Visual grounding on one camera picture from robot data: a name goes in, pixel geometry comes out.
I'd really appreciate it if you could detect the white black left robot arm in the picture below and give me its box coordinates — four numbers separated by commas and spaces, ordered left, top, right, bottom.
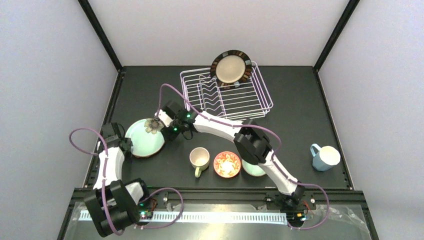
84, 122, 149, 238

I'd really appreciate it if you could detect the green glazed small bowl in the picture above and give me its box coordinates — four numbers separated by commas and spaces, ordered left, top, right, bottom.
241, 159, 266, 177

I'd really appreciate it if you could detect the white wire dish rack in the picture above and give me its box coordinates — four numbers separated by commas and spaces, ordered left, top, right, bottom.
180, 62, 274, 121

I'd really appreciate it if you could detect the green flower plate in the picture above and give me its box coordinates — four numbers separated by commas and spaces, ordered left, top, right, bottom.
125, 118, 165, 158

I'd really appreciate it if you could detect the white led light strip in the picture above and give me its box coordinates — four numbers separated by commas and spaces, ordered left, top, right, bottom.
78, 210, 288, 225

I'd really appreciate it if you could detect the black striped rim dinner plate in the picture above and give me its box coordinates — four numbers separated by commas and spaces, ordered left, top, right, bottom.
209, 49, 253, 90

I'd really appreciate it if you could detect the orange floral small bowl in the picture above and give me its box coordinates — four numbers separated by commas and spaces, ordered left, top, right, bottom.
213, 151, 242, 179

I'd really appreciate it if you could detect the black frame post left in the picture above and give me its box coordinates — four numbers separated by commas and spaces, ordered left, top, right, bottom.
78, 0, 123, 73

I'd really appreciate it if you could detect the black frame post right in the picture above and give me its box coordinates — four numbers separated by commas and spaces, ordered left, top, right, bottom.
313, 0, 360, 73

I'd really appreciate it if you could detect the black frame post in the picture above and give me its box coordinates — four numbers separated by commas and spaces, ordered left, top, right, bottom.
78, 0, 123, 73
313, 0, 360, 73

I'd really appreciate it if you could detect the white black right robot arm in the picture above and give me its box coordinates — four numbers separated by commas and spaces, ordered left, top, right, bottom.
155, 101, 305, 209

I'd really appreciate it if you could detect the light blue mug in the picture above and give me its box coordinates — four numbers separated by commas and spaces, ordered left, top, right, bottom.
310, 143, 341, 172

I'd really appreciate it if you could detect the cream mug green handle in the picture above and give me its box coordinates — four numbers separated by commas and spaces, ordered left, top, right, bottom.
189, 147, 210, 178

